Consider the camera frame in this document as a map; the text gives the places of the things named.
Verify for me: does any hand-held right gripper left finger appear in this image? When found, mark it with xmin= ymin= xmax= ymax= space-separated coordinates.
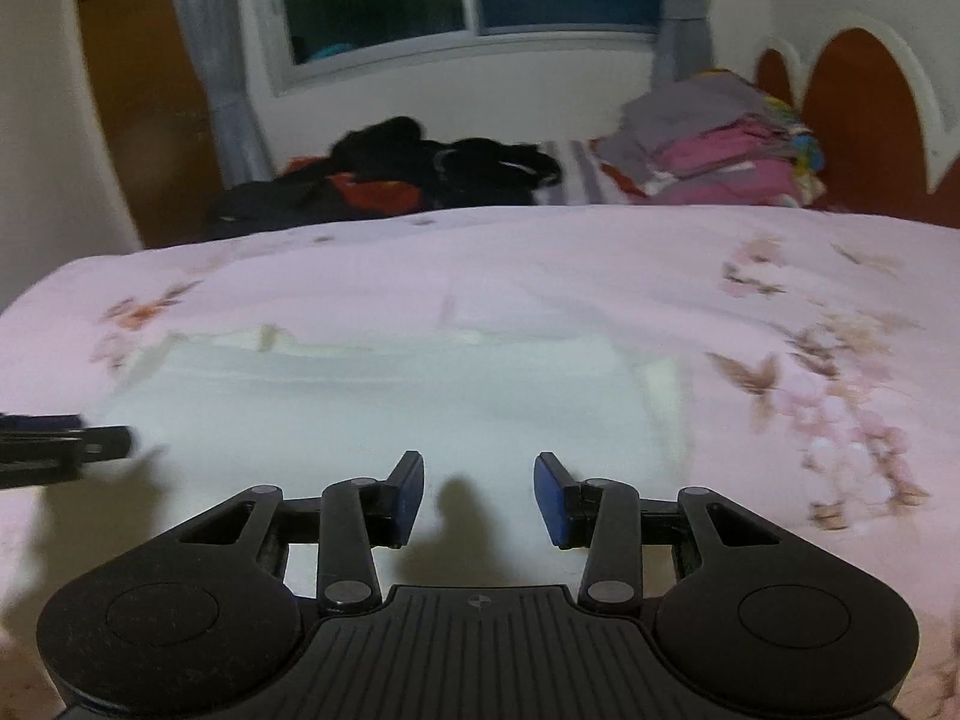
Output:
xmin=178 ymin=451 xmax=428 ymax=614

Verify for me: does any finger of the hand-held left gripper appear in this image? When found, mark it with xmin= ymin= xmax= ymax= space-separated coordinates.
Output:
xmin=73 ymin=424 xmax=136 ymax=461

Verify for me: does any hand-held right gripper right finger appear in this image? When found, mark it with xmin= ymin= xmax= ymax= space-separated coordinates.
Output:
xmin=533 ymin=451 xmax=782 ymax=613

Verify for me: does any white knit sweater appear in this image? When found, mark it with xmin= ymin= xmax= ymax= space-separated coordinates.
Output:
xmin=94 ymin=274 xmax=700 ymax=599

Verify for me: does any pile of dark clothes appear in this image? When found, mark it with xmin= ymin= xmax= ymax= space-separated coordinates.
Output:
xmin=205 ymin=115 xmax=565 ymax=242

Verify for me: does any stack of folded colourful clothes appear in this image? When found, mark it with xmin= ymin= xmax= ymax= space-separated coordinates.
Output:
xmin=591 ymin=68 xmax=827 ymax=209

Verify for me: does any red garment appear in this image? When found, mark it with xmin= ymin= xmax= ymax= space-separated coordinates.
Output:
xmin=328 ymin=172 xmax=422 ymax=216

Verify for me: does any bed with pink floral sheet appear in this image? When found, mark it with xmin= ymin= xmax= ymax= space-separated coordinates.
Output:
xmin=0 ymin=205 xmax=960 ymax=720

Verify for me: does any brown wooden door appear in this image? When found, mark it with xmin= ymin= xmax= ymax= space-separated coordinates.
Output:
xmin=73 ymin=0 xmax=227 ymax=250

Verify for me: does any grey curtain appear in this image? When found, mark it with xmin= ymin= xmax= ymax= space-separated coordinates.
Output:
xmin=636 ymin=0 xmax=715 ymax=89
xmin=160 ymin=0 xmax=276 ymax=185

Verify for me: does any red and white headboard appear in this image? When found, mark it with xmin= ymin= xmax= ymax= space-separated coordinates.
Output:
xmin=750 ymin=6 xmax=960 ymax=231

